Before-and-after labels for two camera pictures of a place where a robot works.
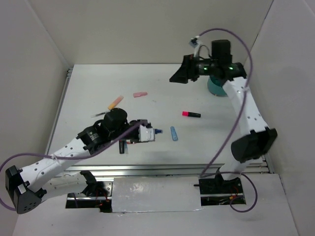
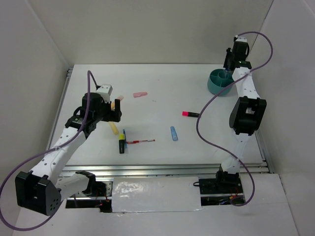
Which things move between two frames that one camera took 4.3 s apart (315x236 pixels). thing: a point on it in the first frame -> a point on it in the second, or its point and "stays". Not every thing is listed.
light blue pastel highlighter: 173,133 stays
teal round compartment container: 215,86 stays
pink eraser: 140,94 stays
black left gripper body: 132,136 -> 106,113
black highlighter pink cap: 190,114 stays
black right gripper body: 192,63 -> 229,57
